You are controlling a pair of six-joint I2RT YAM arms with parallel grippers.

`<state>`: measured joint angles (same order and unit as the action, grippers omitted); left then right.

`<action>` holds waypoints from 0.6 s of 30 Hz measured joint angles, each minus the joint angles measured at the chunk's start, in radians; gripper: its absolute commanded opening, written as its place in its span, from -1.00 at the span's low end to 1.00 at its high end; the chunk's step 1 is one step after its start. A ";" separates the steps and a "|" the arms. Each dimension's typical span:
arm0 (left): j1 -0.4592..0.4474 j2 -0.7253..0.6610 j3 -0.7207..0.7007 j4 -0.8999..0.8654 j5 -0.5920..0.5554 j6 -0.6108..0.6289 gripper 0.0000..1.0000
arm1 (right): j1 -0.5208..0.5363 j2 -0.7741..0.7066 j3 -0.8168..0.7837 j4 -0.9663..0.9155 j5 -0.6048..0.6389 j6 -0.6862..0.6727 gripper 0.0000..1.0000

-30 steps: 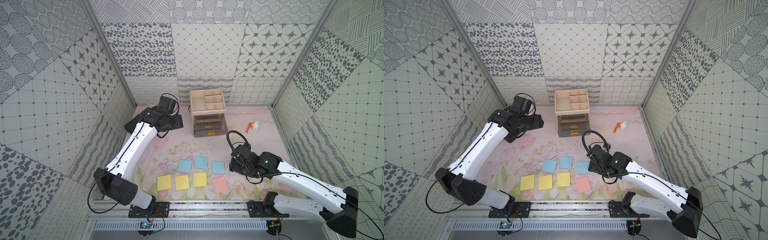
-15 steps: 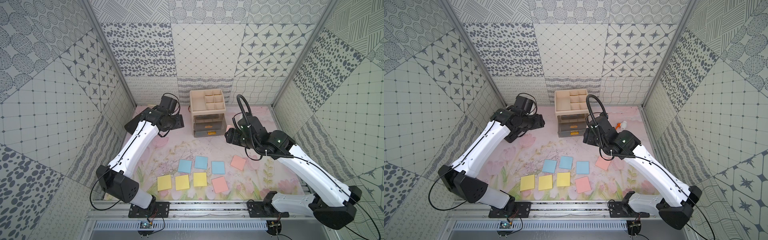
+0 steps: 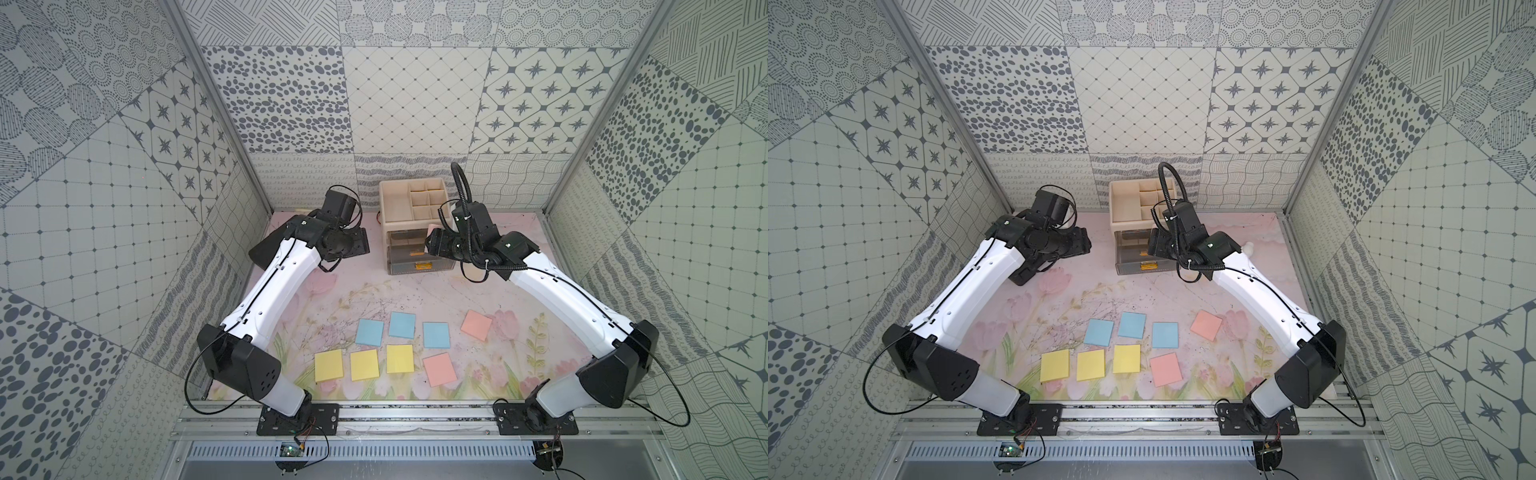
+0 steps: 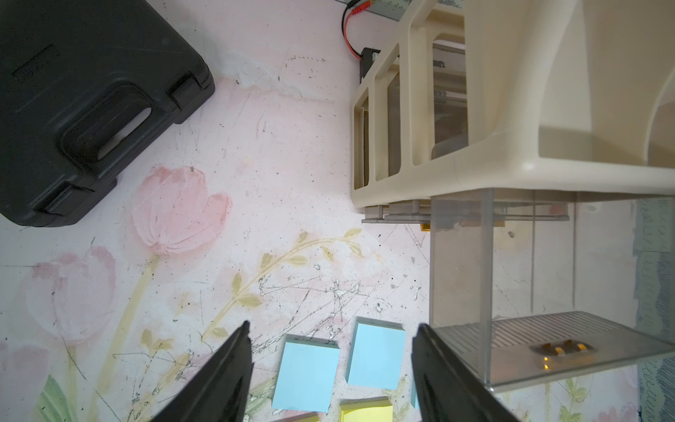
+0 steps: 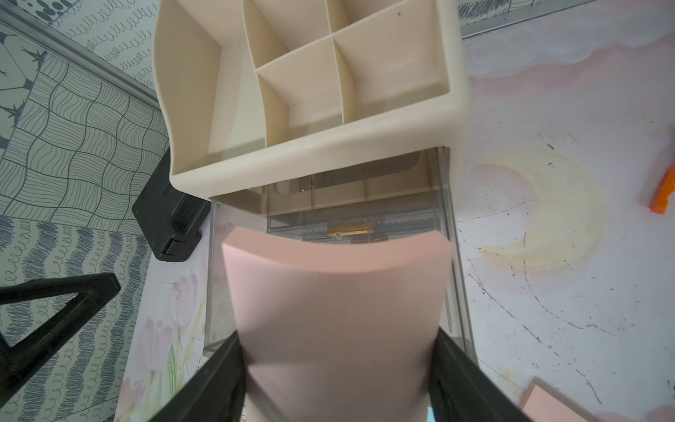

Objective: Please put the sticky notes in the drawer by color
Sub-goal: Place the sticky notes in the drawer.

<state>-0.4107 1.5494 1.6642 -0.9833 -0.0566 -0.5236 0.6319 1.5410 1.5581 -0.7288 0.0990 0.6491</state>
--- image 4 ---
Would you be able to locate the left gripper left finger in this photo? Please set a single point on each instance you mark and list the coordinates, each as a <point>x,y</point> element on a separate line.
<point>220,390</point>

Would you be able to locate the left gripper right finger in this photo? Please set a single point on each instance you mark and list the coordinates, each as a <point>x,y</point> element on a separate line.
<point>447,390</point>

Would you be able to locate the clear grey drawer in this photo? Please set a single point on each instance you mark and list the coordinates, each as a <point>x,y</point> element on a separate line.
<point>421,211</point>
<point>533,302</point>

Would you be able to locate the beige desktop drawer organizer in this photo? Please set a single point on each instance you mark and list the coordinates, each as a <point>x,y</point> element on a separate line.
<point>572,96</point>

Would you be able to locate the right blue sticky pad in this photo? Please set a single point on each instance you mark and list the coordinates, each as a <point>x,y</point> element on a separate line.
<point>414,395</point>

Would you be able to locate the blue sticky pad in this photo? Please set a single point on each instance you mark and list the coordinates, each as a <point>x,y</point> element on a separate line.
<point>377,354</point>
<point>306,375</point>
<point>414,395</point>

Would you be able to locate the right yellow sticky pad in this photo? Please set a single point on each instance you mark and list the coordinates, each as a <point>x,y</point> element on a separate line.
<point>378,409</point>

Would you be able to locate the yellow sticky pad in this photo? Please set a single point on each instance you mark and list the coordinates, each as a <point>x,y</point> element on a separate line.
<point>304,417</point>
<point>378,409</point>

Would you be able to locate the middle blue sticky pad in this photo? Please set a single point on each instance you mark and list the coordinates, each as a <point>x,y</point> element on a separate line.
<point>377,354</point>

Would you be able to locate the left blue sticky pad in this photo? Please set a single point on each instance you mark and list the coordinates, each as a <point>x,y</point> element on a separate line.
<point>306,375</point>

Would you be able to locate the middle yellow sticky pad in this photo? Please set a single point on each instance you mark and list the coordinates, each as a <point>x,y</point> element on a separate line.
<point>304,417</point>

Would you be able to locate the floral pink table mat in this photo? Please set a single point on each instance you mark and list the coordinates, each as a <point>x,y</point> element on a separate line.
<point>243,212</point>

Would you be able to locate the black plastic tool case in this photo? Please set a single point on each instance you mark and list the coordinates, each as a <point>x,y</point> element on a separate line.
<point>86,87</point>

